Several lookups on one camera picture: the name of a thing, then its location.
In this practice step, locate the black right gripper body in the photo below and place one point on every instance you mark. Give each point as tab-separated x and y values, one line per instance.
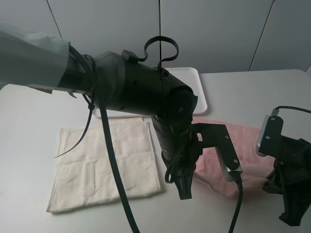
293	158

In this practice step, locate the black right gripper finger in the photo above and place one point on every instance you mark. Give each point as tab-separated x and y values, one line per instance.
275	183
296	203

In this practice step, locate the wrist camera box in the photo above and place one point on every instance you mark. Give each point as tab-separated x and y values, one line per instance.
228	159
270	134

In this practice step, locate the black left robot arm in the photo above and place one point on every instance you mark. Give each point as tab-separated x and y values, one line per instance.
119	82

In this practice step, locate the pink towel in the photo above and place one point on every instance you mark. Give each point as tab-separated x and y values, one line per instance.
255	168

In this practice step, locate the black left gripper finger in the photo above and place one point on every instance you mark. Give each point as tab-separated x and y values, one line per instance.
183	182

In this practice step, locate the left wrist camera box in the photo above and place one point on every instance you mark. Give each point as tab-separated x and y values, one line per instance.
228	159

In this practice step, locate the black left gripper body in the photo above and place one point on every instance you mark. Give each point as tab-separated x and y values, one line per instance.
187	147

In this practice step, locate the cream white towel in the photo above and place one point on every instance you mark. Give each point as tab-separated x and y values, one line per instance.
83	173

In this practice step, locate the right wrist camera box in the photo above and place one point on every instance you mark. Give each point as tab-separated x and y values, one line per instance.
270	134

